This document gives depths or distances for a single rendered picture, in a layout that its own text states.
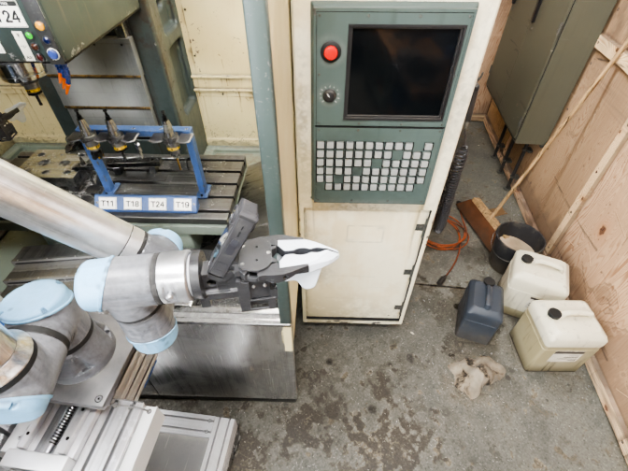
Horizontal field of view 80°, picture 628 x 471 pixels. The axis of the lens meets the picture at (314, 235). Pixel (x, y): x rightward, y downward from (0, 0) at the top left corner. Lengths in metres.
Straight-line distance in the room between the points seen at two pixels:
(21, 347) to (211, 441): 1.20
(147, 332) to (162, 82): 1.71
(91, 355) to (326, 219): 1.02
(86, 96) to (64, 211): 1.72
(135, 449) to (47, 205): 0.58
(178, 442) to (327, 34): 1.69
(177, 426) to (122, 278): 1.43
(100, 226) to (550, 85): 2.76
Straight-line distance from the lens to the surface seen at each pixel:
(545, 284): 2.43
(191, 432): 1.91
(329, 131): 1.31
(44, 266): 2.03
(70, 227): 0.68
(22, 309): 0.89
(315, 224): 1.64
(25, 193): 0.68
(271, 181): 0.92
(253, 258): 0.53
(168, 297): 0.55
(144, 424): 1.04
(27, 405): 0.82
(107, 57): 2.21
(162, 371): 1.91
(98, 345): 1.00
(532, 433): 2.34
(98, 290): 0.57
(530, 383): 2.46
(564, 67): 2.98
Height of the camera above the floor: 1.98
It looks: 45 degrees down
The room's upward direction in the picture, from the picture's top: straight up
